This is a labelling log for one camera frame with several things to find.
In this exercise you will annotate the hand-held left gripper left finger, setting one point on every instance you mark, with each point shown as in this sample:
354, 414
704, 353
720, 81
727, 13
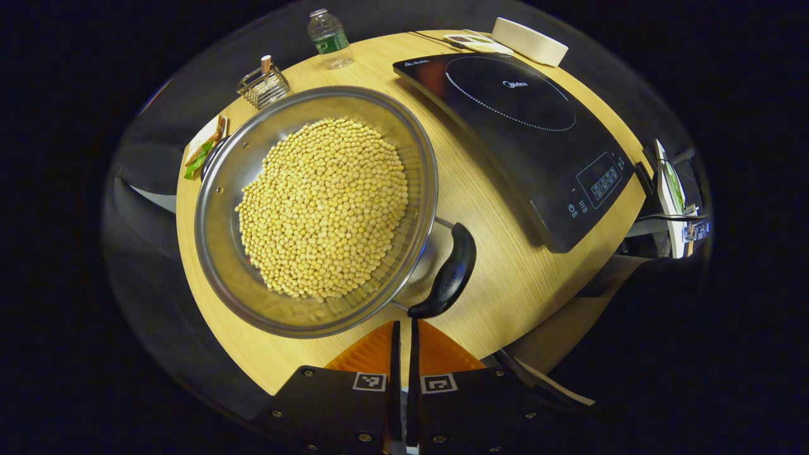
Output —
395, 379

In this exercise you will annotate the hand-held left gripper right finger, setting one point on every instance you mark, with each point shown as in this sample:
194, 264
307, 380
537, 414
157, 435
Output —
414, 379

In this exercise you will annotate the black induction cooktop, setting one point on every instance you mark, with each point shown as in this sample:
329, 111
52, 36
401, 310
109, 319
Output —
518, 145

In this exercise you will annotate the pile of yellow soybeans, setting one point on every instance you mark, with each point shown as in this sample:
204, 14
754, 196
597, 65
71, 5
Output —
322, 208

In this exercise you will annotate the white toaster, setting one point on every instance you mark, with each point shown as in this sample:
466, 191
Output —
529, 41

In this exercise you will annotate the lettuce sandwich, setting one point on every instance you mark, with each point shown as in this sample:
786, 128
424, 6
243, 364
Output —
201, 159

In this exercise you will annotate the clear plastic water bottle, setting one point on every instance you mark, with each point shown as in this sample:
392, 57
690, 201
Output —
328, 38

